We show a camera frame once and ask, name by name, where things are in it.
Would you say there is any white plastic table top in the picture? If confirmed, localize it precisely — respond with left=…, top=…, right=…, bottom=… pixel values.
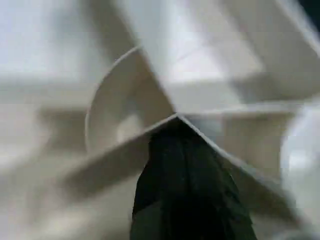
left=0, top=0, right=320, bottom=240

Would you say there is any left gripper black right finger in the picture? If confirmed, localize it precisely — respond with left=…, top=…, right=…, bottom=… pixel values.
left=174, top=119, right=258, bottom=240

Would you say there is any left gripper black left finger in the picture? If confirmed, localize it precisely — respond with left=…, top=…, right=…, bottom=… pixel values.
left=129, top=119, right=187, bottom=240

